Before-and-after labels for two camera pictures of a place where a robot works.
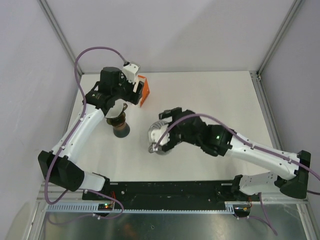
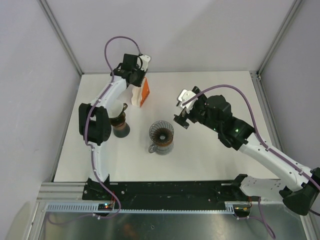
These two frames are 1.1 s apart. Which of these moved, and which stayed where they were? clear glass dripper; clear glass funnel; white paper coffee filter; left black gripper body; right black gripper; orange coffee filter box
Moved: left black gripper body; right black gripper
Stayed: white paper coffee filter; clear glass dripper; clear glass funnel; orange coffee filter box
